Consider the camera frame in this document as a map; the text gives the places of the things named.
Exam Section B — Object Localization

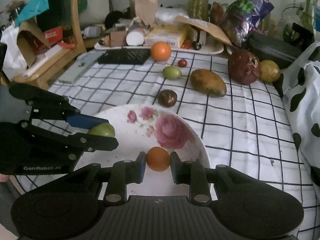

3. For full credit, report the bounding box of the cow print blanket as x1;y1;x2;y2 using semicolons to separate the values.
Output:
281;42;320;188

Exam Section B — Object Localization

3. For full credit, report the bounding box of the white cylinder bottle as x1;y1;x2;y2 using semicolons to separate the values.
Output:
126;28;150;46

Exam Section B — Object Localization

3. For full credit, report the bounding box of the checkered white tablecloth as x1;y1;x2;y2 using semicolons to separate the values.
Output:
15;48;320;233

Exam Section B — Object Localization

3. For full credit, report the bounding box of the silver smartphone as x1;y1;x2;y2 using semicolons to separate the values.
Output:
58;50;105;84

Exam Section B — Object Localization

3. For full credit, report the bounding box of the black zip case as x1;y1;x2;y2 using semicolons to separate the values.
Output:
246;32;302;69

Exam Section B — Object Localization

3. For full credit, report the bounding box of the brown mango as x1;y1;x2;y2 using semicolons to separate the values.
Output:
190;69;227;97

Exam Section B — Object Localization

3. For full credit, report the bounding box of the yellow pear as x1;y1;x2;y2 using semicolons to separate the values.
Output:
259;60;281;83

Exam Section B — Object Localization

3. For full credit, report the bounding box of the green fruit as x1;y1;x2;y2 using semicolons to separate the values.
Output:
162;66;182;80
87;123;116;138

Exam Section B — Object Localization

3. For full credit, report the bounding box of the small orange tangerine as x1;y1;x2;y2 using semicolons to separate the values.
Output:
146;146;170;172

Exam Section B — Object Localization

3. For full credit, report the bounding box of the purple foil snack bag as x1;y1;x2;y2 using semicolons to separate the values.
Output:
219;0;274;48

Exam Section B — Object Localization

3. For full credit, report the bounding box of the dark brown round fruit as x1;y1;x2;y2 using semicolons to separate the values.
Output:
157;89;177;108

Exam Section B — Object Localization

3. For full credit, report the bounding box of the person left hand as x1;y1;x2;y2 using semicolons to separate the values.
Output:
0;174;10;183

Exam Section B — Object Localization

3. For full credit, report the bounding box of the yellow medicine box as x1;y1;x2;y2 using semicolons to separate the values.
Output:
144;25;189;49

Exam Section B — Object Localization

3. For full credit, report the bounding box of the small red fruit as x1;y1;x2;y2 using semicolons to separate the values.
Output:
178;59;188;68

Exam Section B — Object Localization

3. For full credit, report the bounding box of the brown paper envelope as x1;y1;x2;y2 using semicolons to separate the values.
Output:
175;15;233;46

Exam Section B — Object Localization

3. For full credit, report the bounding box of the white serving tray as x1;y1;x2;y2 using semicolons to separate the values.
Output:
94;39;224;55

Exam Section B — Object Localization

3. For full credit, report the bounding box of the dark red dragon fruit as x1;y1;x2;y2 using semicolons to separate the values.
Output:
228;49;261;86

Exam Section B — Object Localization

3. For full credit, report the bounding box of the wooden chair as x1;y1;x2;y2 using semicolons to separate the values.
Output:
13;0;87;90

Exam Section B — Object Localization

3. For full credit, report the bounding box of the white floral plate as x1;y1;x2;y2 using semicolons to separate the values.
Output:
72;103;212;203

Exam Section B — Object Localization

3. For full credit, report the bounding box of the clear plastic bag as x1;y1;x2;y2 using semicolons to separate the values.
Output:
155;7;189;25

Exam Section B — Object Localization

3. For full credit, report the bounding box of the large orange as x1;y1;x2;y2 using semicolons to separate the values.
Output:
150;42;171;62

